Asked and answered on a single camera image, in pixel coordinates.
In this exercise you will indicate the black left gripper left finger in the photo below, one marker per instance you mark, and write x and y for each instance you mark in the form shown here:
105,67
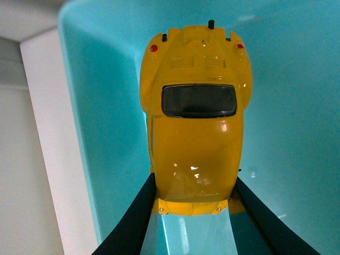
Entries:
129,234

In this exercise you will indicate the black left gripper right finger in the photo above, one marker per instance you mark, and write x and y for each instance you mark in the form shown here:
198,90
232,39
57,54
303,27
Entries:
257,230

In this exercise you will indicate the yellow beetle toy car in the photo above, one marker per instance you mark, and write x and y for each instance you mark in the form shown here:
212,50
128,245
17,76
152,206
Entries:
195,84

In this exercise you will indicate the turquoise plastic storage box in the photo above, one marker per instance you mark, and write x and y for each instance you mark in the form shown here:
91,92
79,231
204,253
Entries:
290,156

